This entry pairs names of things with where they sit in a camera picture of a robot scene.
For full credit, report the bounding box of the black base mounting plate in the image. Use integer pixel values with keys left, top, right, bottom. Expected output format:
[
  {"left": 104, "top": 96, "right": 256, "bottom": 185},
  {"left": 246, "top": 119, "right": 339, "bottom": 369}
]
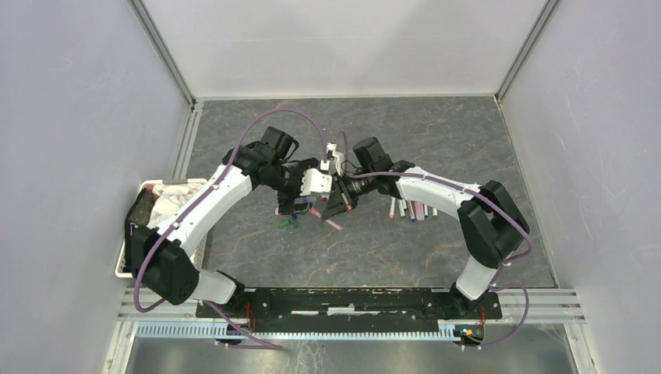
[{"left": 220, "top": 287, "right": 503, "bottom": 333}]

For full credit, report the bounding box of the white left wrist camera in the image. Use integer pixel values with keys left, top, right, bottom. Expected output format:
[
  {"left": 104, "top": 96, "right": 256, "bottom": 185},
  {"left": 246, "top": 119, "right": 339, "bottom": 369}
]
[{"left": 300, "top": 168, "right": 333, "bottom": 196}]

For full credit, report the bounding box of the pink white marker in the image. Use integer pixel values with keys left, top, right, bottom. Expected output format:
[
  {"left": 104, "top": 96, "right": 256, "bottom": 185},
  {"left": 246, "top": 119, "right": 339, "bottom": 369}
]
[{"left": 310, "top": 208, "right": 343, "bottom": 231}]

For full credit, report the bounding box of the slotted cable duct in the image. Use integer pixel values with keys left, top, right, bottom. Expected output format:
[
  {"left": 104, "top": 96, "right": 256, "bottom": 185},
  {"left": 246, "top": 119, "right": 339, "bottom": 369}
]
[{"left": 135, "top": 322, "right": 484, "bottom": 342}]

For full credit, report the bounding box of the white plastic basket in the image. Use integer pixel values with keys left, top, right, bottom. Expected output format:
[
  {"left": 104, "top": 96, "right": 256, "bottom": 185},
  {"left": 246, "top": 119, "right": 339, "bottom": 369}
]
[{"left": 114, "top": 178, "right": 214, "bottom": 280}]

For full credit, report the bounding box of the orange marker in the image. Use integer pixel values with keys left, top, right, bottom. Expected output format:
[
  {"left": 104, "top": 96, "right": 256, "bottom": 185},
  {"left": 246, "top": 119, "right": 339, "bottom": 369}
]
[{"left": 388, "top": 197, "right": 397, "bottom": 219}]

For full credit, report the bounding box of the crumpled white cloth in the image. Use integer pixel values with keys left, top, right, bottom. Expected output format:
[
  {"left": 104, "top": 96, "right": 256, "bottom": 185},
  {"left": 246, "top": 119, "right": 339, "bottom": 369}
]
[{"left": 142, "top": 178, "right": 207, "bottom": 228}]

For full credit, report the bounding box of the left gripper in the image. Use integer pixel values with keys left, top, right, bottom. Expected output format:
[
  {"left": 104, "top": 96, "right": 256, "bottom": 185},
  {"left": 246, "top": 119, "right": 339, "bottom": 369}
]
[{"left": 262, "top": 158, "right": 319, "bottom": 215}]

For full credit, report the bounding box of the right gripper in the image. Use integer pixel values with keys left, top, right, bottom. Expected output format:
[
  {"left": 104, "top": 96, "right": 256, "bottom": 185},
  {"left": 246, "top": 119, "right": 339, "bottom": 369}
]
[{"left": 323, "top": 168, "right": 376, "bottom": 220}]

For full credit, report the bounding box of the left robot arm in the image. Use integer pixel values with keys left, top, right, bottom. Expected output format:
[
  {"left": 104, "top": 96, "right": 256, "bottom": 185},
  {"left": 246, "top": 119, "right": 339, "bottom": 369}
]
[{"left": 125, "top": 126, "right": 330, "bottom": 318}]

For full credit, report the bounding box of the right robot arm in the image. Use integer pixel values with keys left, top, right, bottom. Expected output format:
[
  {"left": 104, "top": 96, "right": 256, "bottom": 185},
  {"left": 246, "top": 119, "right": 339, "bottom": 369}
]
[{"left": 313, "top": 137, "right": 533, "bottom": 318}]

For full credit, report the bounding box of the black box in basket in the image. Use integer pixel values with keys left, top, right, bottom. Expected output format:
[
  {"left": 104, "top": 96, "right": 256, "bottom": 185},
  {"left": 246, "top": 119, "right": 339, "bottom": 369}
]
[{"left": 124, "top": 188, "right": 156, "bottom": 243}]

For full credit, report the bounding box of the white long nib marker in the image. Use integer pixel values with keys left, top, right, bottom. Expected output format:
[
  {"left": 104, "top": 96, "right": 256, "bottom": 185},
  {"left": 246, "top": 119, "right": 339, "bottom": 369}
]
[{"left": 397, "top": 199, "right": 407, "bottom": 219}]

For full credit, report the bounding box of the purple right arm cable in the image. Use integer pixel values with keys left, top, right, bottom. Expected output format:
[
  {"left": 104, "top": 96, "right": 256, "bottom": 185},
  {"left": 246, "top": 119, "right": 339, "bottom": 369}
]
[{"left": 333, "top": 130, "right": 536, "bottom": 348}]

